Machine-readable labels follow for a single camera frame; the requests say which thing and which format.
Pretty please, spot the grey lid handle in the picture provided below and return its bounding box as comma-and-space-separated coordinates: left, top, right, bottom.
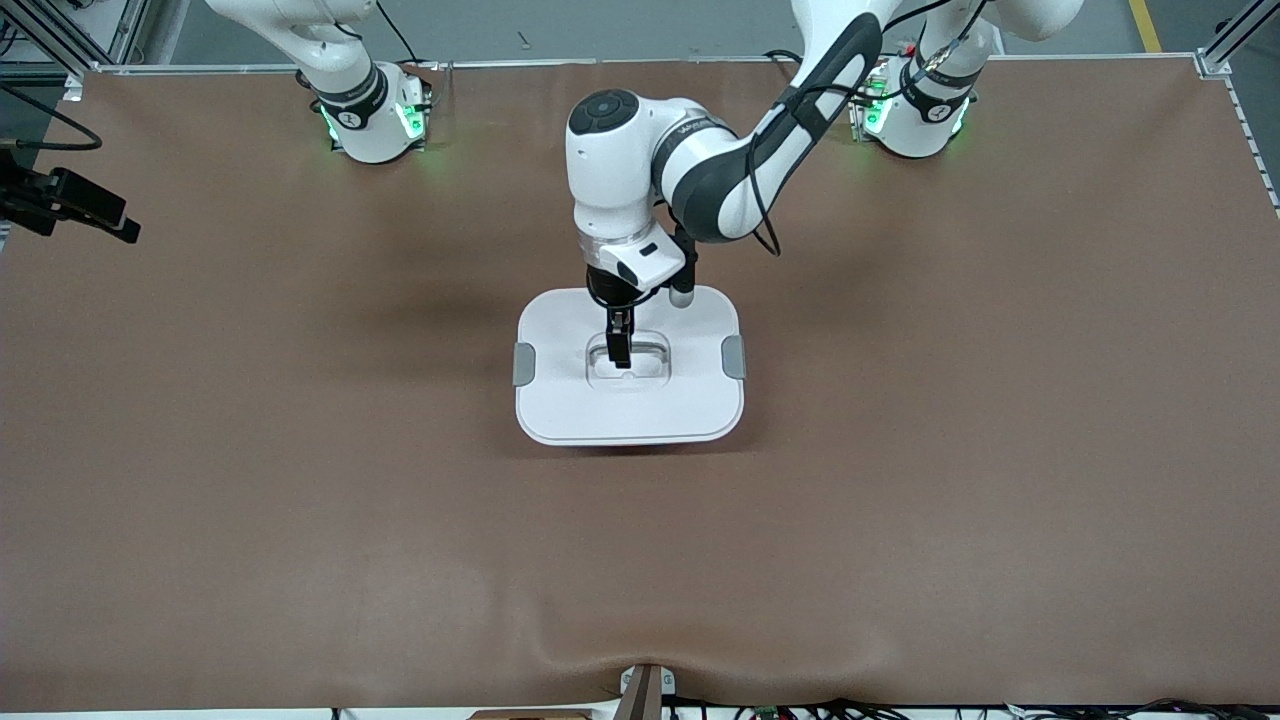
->
588, 335, 669, 386

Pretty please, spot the white plastic box lid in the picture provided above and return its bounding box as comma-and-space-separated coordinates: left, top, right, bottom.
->
514, 285, 747, 447

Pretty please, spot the brown table mat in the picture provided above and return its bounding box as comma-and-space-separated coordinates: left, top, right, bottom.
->
0, 55, 1280, 713

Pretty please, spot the black left camera bracket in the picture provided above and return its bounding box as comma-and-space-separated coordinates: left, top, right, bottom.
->
670, 225, 699, 291

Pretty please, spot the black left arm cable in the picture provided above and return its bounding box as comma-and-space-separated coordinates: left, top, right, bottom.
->
752, 0, 991, 257

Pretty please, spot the aluminium table frame rail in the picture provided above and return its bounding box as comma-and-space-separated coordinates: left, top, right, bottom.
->
90, 56, 1201, 74

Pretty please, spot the black left base cable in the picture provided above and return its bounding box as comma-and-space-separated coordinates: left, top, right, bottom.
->
763, 48, 863, 109

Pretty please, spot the black base cable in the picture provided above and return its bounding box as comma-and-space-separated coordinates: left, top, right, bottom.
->
372, 0, 429, 69
763, 48, 863, 109

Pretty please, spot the black right base cable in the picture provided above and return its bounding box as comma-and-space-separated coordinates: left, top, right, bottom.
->
372, 0, 429, 69

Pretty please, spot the black cable bundle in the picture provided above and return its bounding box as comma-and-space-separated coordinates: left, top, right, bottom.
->
665, 696, 1280, 720

